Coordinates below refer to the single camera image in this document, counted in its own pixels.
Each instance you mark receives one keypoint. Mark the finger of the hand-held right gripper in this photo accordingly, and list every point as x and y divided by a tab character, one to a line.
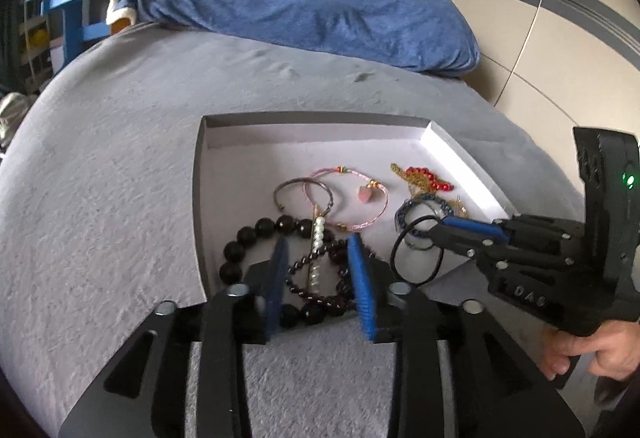
470	227
460	243

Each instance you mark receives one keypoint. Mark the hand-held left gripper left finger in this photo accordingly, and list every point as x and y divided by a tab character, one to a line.
276	288

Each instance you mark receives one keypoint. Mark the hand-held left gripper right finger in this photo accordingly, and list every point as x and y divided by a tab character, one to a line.
362	288

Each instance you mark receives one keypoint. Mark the white shallow cardboard box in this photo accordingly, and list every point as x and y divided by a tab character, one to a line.
250	158

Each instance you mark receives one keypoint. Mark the person's right hand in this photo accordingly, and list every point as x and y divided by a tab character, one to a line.
610	348

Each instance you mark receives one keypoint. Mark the silver bangle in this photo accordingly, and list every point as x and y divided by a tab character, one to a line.
290	181

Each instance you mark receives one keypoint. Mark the grey bed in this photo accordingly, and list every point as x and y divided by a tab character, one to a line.
110	158

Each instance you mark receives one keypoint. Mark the grey striped cloth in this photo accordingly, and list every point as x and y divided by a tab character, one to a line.
11	118

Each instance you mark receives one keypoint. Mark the white orange cloth item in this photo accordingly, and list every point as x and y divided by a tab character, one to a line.
120	10

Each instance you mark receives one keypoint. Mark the white shelf unit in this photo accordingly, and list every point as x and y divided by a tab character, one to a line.
36	28

